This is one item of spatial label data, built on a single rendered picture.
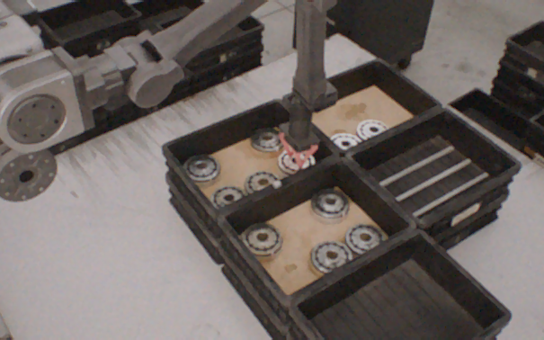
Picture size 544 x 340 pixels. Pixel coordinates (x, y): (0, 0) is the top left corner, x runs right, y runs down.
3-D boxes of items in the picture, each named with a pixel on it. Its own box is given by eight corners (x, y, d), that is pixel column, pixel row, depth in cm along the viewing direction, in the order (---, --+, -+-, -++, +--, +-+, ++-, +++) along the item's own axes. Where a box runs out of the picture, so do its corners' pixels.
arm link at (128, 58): (94, 53, 102) (111, 74, 100) (148, 33, 107) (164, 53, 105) (98, 91, 109) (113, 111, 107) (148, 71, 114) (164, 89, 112)
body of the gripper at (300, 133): (298, 124, 169) (300, 102, 164) (319, 145, 163) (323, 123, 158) (278, 130, 166) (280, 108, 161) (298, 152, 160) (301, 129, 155)
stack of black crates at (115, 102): (120, 171, 270) (108, 111, 246) (88, 135, 286) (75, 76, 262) (196, 135, 288) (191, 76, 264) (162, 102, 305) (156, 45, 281)
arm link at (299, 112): (288, 95, 156) (302, 106, 153) (307, 86, 159) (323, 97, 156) (285, 117, 160) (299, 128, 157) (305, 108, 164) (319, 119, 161)
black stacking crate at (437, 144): (410, 255, 159) (419, 227, 151) (338, 185, 176) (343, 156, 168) (511, 194, 175) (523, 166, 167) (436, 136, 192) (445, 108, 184)
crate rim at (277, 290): (285, 308, 135) (286, 303, 133) (215, 221, 152) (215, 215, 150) (417, 232, 152) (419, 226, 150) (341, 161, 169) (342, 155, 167)
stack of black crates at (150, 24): (153, 93, 310) (146, 35, 286) (124, 65, 326) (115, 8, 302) (218, 66, 328) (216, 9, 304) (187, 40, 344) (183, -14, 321)
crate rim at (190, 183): (215, 221, 152) (215, 215, 150) (159, 151, 169) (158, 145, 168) (341, 161, 169) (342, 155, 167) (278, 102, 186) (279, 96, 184)
